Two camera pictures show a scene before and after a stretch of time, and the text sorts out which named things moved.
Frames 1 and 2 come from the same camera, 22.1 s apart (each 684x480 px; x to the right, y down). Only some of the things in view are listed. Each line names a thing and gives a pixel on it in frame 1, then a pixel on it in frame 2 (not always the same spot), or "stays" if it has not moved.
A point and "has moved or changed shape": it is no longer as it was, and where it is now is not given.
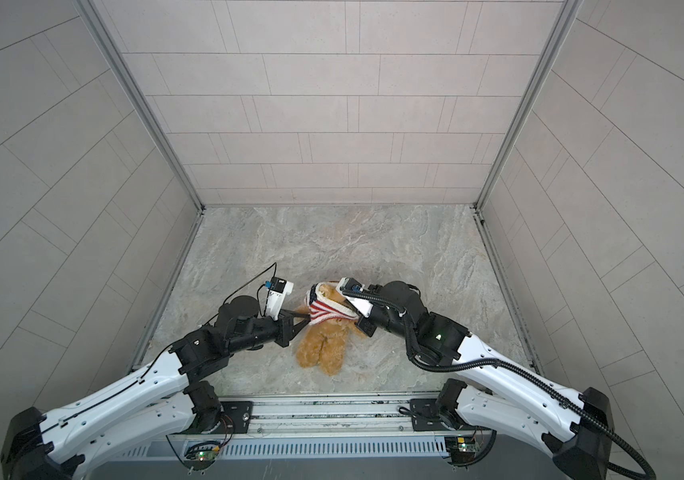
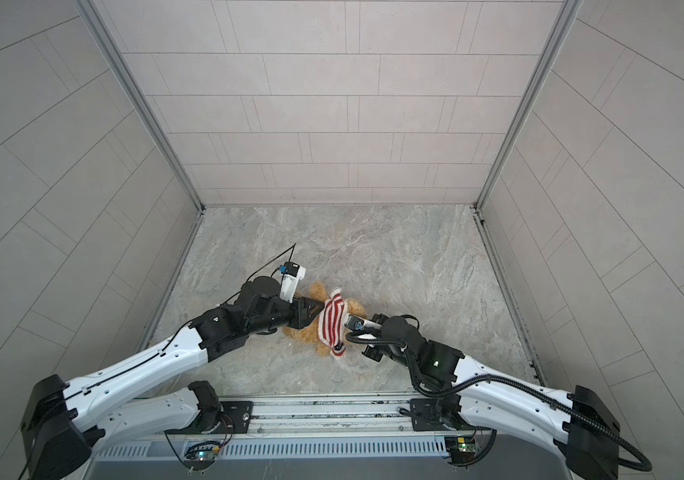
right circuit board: (461, 450) stays
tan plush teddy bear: (323, 344) has moved or changed shape
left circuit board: (202, 455) stays
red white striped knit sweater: (322, 310) has moved or changed shape
